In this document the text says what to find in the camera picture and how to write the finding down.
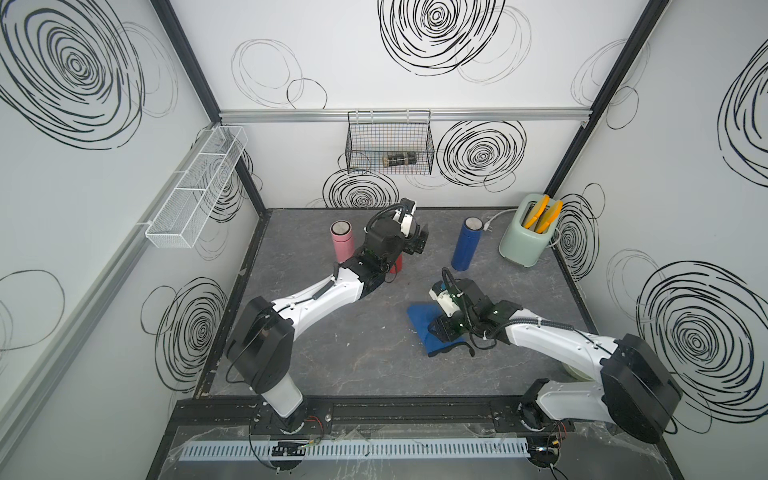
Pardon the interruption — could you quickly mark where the blue cloth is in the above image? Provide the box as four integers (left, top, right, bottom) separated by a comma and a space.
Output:
407, 303, 476, 358

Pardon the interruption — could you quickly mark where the pink thermos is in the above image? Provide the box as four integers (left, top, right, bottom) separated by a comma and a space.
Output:
330, 220, 355, 264

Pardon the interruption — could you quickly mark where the red thermos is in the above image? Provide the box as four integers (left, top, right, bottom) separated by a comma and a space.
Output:
389, 255, 403, 274

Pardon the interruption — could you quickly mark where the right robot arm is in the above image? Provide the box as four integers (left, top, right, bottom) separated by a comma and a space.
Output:
428, 269, 683, 444

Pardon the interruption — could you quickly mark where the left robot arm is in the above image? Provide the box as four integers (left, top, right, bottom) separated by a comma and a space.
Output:
224, 198, 429, 430

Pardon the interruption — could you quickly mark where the blue thermos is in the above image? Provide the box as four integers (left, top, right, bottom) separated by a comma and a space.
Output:
451, 217, 484, 272

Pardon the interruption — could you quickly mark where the light green plate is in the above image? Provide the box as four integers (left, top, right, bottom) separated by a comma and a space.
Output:
562, 363, 595, 382

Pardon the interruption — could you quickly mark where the mint green toaster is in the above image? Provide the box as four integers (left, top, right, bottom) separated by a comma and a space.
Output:
499, 193, 564, 267

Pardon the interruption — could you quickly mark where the white mesh shelf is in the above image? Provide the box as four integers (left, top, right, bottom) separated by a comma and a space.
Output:
145, 125, 248, 249

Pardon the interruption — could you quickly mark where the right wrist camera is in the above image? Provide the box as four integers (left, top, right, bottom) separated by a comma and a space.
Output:
429, 282, 461, 318

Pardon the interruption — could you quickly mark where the white toaster power cable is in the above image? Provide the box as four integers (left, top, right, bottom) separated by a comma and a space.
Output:
483, 208, 517, 233

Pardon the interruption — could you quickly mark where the object in wire basket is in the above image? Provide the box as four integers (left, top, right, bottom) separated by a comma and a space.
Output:
382, 152, 418, 168

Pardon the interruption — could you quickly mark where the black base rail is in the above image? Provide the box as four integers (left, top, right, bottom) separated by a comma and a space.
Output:
165, 393, 588, 436

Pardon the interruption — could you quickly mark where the black wire basket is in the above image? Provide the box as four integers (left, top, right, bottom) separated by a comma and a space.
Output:
344, 109, 436, 176

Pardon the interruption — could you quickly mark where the white slotted cable duct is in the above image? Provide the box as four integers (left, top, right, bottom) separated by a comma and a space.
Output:
179, 438, 530, 462

